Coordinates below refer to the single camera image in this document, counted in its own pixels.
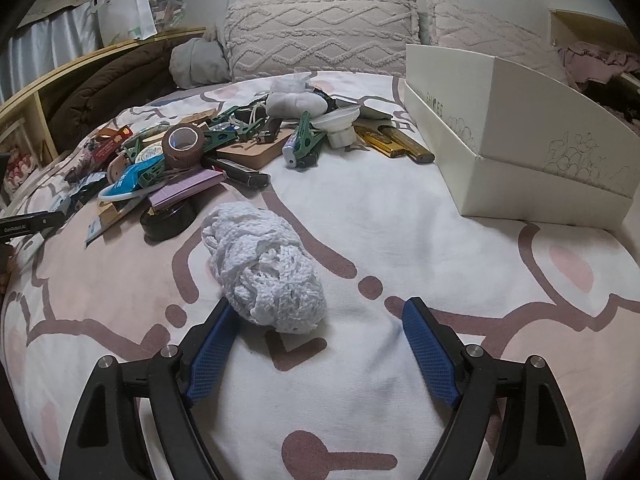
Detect grey curtain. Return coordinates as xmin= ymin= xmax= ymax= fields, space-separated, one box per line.
xmin=0 ymin=2 xmax=103 ymax=106

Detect cream open cabinet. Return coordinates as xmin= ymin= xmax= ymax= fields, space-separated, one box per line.
xmin=547 ymin=7 xmax=640 ymax=126

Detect white ring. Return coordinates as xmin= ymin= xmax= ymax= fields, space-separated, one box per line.
xmin=97 ymin=187 xmax=151 ymax=206

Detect cork board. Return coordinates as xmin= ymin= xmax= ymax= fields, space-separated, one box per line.
xmin=215 ymin=127 xmax=296 ymax=171

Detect wooden block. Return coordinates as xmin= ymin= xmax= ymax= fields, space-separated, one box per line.
xmin=97 ymin=200 xmax=146 ymax=233

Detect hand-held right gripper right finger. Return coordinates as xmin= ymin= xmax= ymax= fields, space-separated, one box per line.
xmin=401 ymin=296 xmax=587 ymax=480

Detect grey plush pouch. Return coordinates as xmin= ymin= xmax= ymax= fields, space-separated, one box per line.
xmin=265 ymin=87 xmax=331 ymax=121

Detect white cord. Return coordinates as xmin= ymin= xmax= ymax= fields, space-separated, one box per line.
xmin=240 ymin=100 xmax=271 ymax=126

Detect purple notepad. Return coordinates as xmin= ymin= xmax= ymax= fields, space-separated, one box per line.
xmin=146 ymin=167 xmax=228 ymax=208

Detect white shoe box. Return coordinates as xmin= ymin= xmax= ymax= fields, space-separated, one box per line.
xmin=404 ymin=44 xmax=640 ymax=198

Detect pink clothes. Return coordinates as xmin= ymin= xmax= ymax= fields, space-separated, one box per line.
xmin=557 ymin=40 xmax=640 ymax=86

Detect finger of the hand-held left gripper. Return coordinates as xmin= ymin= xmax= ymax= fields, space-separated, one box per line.
xmin=30 ymin=210 xmax=68 ymax=235

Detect brown folded blanket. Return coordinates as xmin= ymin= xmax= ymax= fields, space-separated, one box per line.
xmin=47 ymin=35 xmax=211 ymax=148

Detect black lighter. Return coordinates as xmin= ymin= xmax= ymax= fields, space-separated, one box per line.
xmin=257 ymin=117 xmax=283 ymax=143

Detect white marker tube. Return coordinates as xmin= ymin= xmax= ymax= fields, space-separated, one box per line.
xmin=282 ymin=132 xmax=301 ymax=168

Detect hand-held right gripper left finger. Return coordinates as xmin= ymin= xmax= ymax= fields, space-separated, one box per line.
xmin=59 ymin=297 xmax=241 ymax=480

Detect white and blue flat packet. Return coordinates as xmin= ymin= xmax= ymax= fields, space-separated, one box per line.
xmin=84 ymin=217 xmax=108 ymax=247

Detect white tote bag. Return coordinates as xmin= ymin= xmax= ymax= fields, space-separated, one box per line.
xmin=92 ymin=0 xmax=158 ymax=43

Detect clear plastic lid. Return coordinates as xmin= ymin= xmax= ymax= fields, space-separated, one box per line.
xmin=312 ymin=105 xmax=363 ymax=150

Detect beige knitted pillow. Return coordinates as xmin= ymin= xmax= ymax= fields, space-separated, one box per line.
xmin=417 ymin=0 xmax=576 ymax=86
xmin=222 ymin=0 xmax=421 ymax=83

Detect gold lighter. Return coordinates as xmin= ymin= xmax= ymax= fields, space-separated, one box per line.
xmin=377 ymin=125 xmax=435 ymax=163
xmin=352 ymin=124 xmax=406 ymax=158

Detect printed blanket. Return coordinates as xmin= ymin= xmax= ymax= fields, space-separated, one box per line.
xmin=0 ymin=70 xmax=640 ymax=480

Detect white fluffy pouch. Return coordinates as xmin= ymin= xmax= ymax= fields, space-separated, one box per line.
xmin=274 ymin=72 xmax=316 ymax=96

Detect brown tape roll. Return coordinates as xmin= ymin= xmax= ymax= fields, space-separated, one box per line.
xmin=162 ymin=122 xmax=207 ymax=170

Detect grey pillow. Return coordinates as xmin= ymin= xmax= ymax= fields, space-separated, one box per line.
xmin=169 ymin=37 xmax=232 ymax=88

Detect round white tape measure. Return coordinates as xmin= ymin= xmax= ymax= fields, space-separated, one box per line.
xmin=131 ymin=142 xmax=165 ymax=165

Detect clear storage container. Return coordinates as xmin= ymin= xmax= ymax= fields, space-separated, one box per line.
xmin=147 ymin=0 xmax=187 ymax=31

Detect red cigarette box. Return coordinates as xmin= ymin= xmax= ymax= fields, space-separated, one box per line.
xmin=90 ymin=125 xmax=135 ymax=163

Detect black round tin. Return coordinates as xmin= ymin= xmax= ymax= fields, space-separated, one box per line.
xmin=140 ymin=200 xmax=198 ymax=242

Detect wooden shelf unit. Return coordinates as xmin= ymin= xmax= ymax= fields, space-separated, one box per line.
xmin=0 ymin=27 xmax=207 ymax=196

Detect white crochet cloth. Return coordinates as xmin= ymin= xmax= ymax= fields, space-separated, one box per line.
xmin=201 ymin=202 xmax=328 ymax=336

